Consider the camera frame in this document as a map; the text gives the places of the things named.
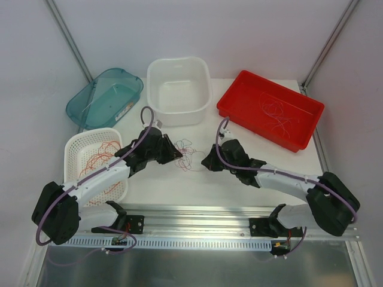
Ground wire bundle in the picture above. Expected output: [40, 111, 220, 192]
[172, 138, 207, 173]

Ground red striped wire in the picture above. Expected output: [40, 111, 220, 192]
[77, 140, 124, 207]

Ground pink wire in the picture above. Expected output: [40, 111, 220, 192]
[257, 92, 300, 140]

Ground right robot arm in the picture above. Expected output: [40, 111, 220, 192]
[201, 139, 360, 238]

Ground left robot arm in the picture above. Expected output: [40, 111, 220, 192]
[31, 126, 183, 246]

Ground white plastic tub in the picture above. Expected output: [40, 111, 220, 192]
[146, 57, 212, 127]

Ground red plastic tray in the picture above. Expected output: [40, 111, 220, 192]
[217, 70, 325, 152]

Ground teal transparent plastic bin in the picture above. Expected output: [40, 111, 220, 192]
[66, 68, 144, 130]

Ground white perforated basket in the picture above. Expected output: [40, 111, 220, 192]
[64, 128, 128, 207]

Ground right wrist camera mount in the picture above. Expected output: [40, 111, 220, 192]
[218, 128, 233, 140]

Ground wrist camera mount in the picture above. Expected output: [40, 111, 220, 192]
[218, 128, 233, 140]
[142, 120, 162, 130]

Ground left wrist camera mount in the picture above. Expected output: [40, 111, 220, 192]
[142, 120, 162, 130]

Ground aluminium mounting rail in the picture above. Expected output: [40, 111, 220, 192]
[37, 204, 359, 242]

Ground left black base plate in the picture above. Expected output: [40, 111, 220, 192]
[91, 215, 145, 234]

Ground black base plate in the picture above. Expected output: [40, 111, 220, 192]
[248, 218, 303, 238]
[91, 215, 145, 234]

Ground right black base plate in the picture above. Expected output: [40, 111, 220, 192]
[248, 218, 303, 238]

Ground white slotted cable duct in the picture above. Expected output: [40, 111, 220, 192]
[63, 235, 272, 252]

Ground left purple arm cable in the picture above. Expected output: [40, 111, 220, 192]
[35, 106, 156, 246]

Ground left aluminium frame post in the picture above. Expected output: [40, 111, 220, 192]
[44, 0, 93, 83]

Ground aluminium frame post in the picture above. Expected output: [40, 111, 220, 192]
[44, 0, 93, 83]
[300, 0, 361, 95]

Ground right aluminium frame post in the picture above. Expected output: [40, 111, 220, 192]
[300, 0, 361, 95]

